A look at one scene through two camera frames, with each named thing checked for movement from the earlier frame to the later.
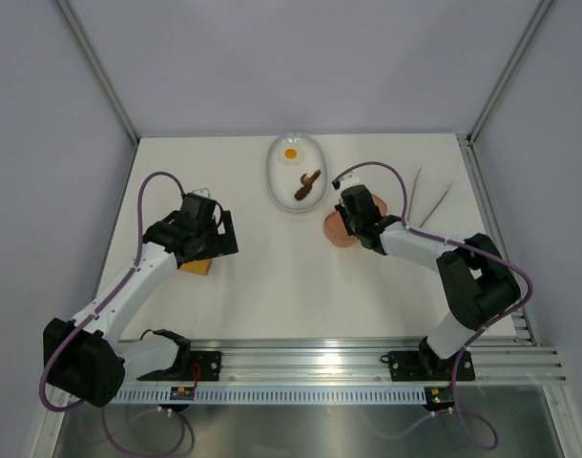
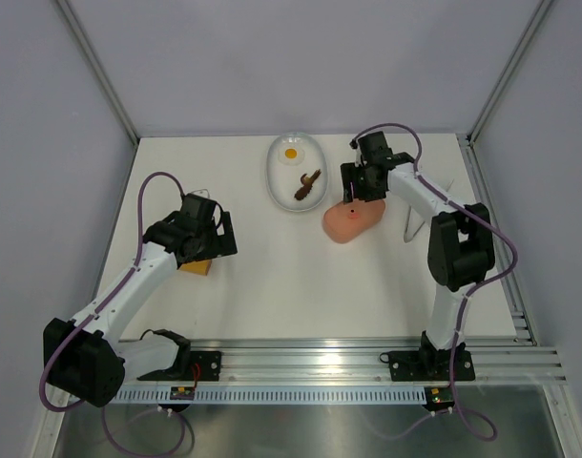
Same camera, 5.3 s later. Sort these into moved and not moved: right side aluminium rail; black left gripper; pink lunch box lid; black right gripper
Moved: black right gripper
Not moved: black left gripper; pink lunch box lid; right side aluminium rail
